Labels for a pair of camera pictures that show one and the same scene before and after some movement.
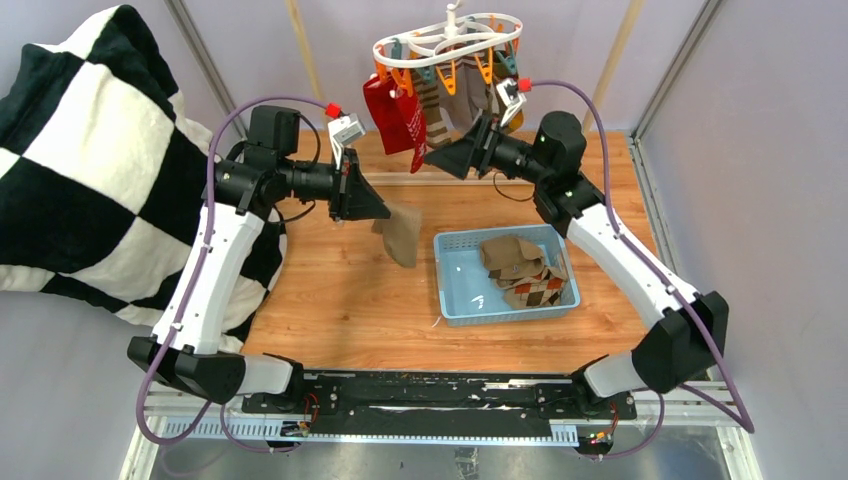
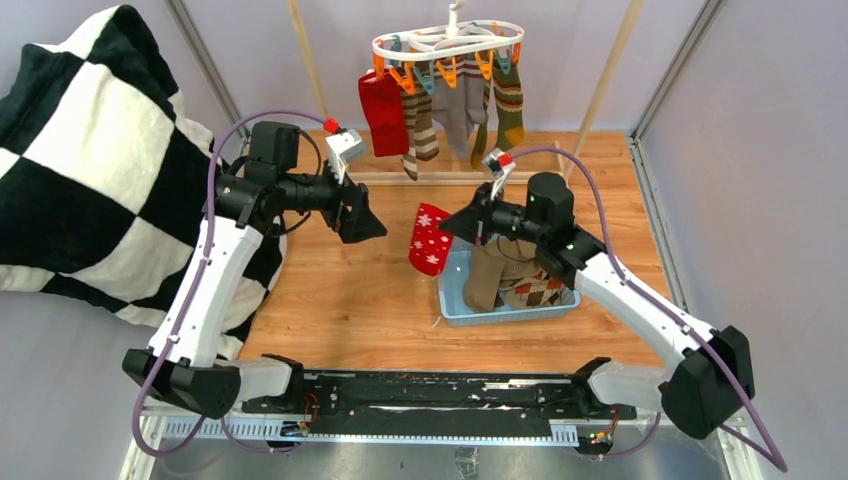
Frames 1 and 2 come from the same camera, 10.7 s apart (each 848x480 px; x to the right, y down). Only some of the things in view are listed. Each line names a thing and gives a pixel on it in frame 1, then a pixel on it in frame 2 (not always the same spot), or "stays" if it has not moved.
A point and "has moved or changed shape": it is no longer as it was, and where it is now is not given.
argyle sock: [542, 289] stays
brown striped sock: [437, 131] -> [420, 125]
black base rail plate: [443, 401] stays
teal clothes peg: [429, 73] stays
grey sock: [461, 111] stays
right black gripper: [474, 152] -> [475, 222]
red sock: [393, 110] has moved or changed shape
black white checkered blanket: [105, 175] stays
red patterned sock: [417, 129] -> [429, 247]
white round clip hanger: [455, 35] stays
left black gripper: [351, 197] -> [360, 222]
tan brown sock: [400, 233] -> [484, 276]
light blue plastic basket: [468, 296] stays
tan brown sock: [510, 258] stays
